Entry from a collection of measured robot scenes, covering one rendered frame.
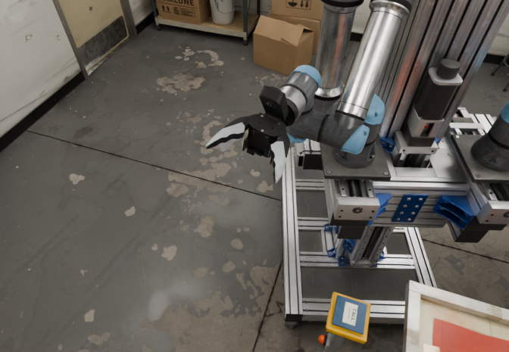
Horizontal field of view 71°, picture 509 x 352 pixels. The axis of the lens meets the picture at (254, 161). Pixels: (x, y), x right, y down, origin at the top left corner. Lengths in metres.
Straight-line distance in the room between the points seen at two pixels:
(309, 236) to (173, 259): 0.91
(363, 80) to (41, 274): 2.36
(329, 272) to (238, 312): 0.58
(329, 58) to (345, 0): 0.17
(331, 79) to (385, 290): 1.43
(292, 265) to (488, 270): 1.31
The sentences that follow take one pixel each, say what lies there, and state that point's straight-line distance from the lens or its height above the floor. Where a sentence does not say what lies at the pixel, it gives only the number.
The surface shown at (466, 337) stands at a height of 0.96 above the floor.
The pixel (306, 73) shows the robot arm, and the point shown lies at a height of 1.69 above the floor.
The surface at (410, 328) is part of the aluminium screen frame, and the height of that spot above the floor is 0.99.
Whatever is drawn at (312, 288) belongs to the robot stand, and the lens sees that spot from 2.15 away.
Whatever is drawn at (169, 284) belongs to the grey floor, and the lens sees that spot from 2.43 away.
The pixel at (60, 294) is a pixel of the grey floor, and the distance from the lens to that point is 2.63.
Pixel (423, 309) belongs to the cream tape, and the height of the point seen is 0.96.
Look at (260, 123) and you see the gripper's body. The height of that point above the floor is 1.69.
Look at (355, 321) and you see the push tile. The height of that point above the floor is 0.97.
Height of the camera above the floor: 2.16
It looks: 47 degrees down
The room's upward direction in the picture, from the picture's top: straight up
